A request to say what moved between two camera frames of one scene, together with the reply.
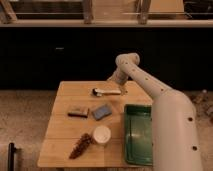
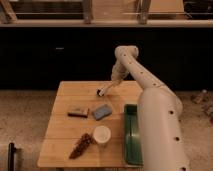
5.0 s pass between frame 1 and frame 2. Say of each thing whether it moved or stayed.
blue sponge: stayed
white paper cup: stayed
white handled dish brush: moved
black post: stayed
